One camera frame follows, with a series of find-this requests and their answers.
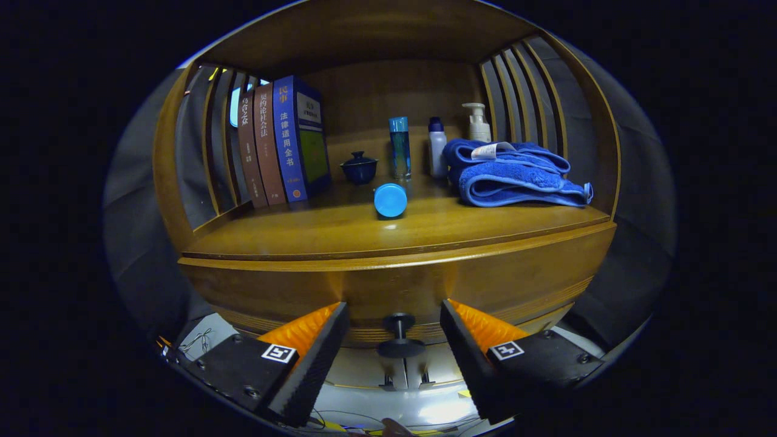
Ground black drawer knob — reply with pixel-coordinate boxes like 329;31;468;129
376;313;427;359

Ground white bottle blue cap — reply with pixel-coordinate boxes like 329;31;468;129
427;117;449;178

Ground dark brown book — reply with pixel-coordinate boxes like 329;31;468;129
237;91;270;209

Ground wooden cabinet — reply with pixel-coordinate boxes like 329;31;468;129
152;0;622;389

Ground blue book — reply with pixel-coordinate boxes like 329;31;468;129
273;75;333;203

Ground wooden countertop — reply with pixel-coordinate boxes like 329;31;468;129
182;176;612;262

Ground thin white cable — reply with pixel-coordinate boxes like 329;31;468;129
179;328;214;356

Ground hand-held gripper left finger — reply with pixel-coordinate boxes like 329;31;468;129
159;302;351;427

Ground wooden drawer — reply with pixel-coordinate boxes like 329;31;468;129
178;222;618;348

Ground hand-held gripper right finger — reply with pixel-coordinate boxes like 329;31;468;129
439;299;606;425

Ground teal glass bottle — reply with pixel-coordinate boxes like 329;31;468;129
388;117;412;180

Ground blue white cosmetic tube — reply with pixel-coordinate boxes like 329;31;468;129
373;183;409;219

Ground white pump bottle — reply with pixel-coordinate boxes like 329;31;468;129
462;103;492;143

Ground blue folded towel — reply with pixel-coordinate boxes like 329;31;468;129
442;138;594;208

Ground blue lidded teacup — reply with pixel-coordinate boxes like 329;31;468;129
339;151;379;185

